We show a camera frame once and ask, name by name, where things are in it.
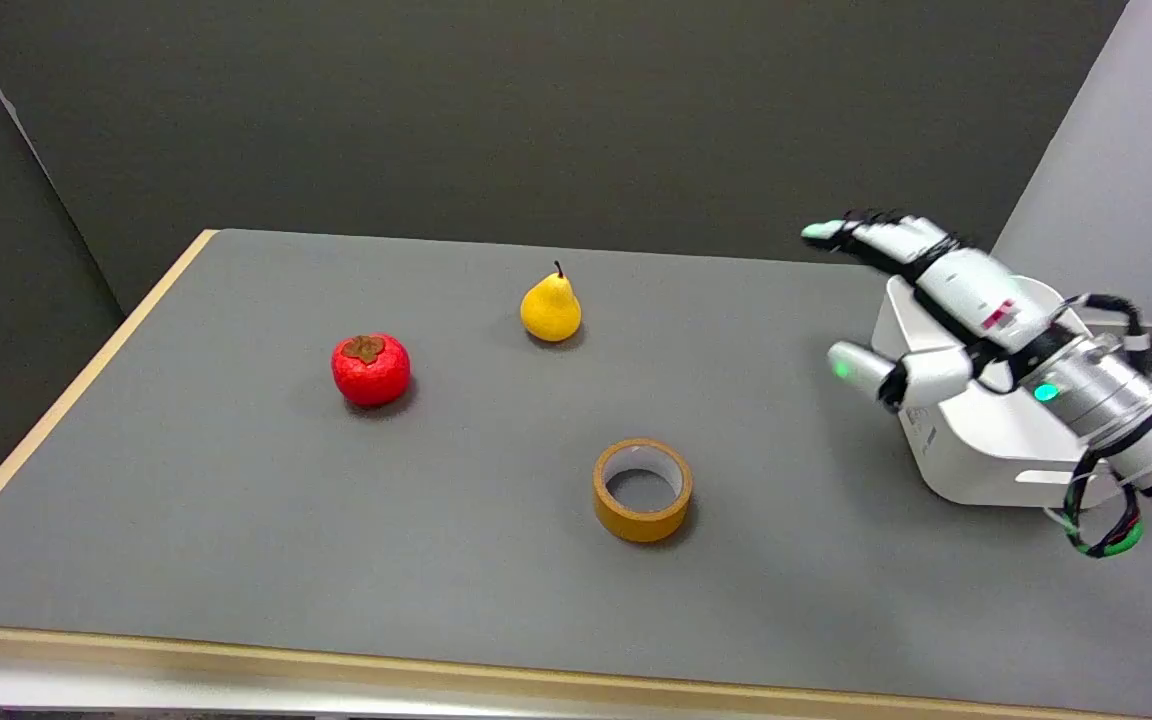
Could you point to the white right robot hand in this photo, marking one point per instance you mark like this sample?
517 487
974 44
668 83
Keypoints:
966 285

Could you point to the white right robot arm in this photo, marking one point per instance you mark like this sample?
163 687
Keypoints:
1131 410

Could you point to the yellow tape roll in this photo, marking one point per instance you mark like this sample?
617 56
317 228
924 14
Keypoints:
642 490

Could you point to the white plastic bin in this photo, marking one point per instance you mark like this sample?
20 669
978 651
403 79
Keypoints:
976 450

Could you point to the yellow toy pear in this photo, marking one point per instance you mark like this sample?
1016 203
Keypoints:
550 308

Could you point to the red toy persimmon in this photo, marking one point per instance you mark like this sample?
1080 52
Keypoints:
370 369

